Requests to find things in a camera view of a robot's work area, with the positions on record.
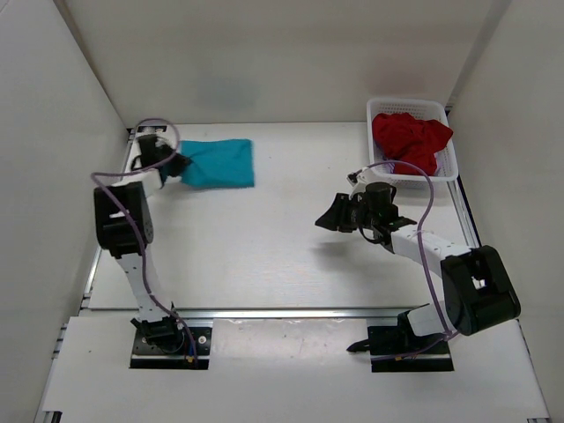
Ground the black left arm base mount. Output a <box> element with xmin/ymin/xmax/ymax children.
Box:
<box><xmin>130</xmin><ymin>317</ymin><xmax>212</xmax><ymax>370</ymax></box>

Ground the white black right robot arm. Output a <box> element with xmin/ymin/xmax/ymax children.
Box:
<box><xmin>315</xmin><ymin>182</ymin><xmax>521</xmax><ymax>353</ymax></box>

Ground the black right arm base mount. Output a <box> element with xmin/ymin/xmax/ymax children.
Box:
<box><xmin>346</xmin><ymin>325</ymin><xmax>455</xmax><ymax>373</ymax></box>

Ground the aluminium table edge rail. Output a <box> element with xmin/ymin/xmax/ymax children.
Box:
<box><xmin>179</xmin><ymin>308</ymin><xmax>407</xmax><ymax>320</ymax></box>

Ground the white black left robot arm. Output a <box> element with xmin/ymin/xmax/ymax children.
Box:
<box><xmin>91</xmin><ymin>134</ymin><xmax>196</xmax><ymax>355</ymax></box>

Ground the red t shirt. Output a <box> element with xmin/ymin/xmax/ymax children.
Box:
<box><xmin>371</xmin><ymin>113</ymin><xmax>453</xmax><ymax>176</ymax></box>

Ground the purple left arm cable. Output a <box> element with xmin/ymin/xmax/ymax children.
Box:
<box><xmin>90</xmin><ymin>116</ymin><xmax>199</xmax><ymax>365</ymax></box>

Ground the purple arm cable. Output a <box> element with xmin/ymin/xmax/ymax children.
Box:
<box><xmin>352</xmin><ymin>160</ymin><xmax>459</xmax><ymax>360</ymax></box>
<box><xmin>90</xmin><ymin>116</ymin><xmax>199</xmax><ymax>365</ymax></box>

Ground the teal polo shirt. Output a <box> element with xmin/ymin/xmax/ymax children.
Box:
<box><xmin>179</xmin><ymin>138</ymin><xmax>255</xmax><ymax>189</ymax></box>

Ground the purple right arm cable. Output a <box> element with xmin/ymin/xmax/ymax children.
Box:
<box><xmin>352</xmin><ymin>160</ymin><xmax>459</xmax><ymax>360</ymax></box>

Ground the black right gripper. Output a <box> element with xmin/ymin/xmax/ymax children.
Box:
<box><xmin>315</xmin><ymin>195</ymin><xmax>378</xmax><ymax>234</ymax></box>

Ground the lilac garment in basket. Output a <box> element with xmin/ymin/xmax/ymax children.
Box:
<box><xmin>382</xmin><ymin>155</ymin><xmax>396</xmax><ymax>174</ymax></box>

